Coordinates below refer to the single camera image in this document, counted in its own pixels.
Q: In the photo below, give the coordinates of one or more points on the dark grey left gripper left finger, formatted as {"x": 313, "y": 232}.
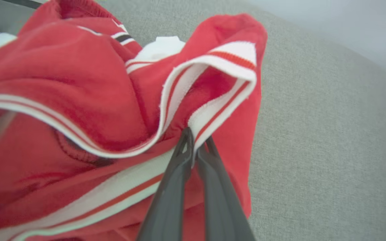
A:
{"x": 168, "y": 201}

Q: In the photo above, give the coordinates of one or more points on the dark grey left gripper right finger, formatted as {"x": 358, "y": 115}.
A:
{"x": 221, "y": 207}

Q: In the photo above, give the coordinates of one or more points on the red Bulls basketball jersey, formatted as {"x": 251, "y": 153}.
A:
{"x": 79, "y": 100}

